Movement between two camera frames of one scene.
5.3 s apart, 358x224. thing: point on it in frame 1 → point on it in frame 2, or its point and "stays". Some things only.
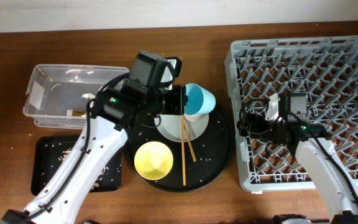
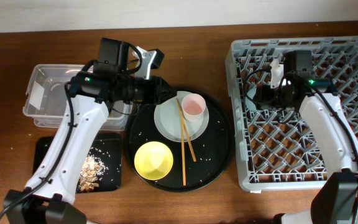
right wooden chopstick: x=189 y=140 stays
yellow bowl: x=153 y=160 stays
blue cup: x=199 y=100 → x=250 y=104
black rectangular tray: x=49 y=152 stays
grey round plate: x=171 y=127 stays
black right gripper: x=259 y=120 → x=263 y=94
